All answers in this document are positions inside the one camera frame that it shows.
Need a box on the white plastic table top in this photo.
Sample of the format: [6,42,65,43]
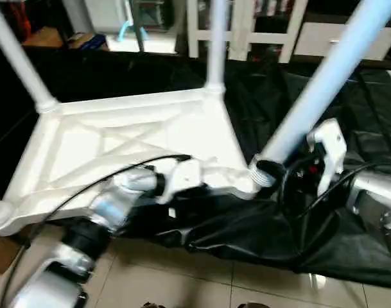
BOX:
[0,87,260,237]

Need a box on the black work mat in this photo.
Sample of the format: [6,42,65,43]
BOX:
[0,48,391,288]

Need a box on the red wire bundle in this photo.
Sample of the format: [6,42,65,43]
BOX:
[8,0,32,36]

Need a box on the white low drawer unit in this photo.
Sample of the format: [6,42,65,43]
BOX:
[293,21,391,62]

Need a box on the grey metal pole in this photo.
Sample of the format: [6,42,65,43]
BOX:
[131,0,148,53]

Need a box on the blue cardboard box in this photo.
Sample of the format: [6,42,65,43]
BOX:
[67,32,109,52]

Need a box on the white glass-door cabinet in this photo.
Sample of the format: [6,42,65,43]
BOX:
[186,0,308,64]

